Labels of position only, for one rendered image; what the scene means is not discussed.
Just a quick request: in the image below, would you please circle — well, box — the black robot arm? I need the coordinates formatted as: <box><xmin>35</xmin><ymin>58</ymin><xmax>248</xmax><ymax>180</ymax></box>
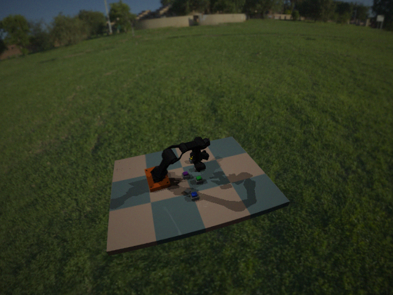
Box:
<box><xmin>150</xmin><ymin>137</ymin><xmax>210</xmax><ymax>183</ymax></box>

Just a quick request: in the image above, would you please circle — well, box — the purple button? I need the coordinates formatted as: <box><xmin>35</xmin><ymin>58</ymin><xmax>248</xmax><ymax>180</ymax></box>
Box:
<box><xmin>182</xmin><ymin>171</ymin><xmax>190</xmax><ymax>180</ymax></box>

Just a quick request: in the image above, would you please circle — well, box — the blue button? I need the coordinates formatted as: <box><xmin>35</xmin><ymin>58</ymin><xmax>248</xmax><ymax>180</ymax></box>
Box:
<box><xmin>190</xmin><ymin>192</ymin><xmax>199</xmax><ymax>201</ymax></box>

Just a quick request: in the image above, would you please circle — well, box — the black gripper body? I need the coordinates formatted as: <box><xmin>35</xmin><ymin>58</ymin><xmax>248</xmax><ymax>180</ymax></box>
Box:
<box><xmin>190</xmin><ymin>152</ymin><xmax>206</xmax><ymax>171</ymax></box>

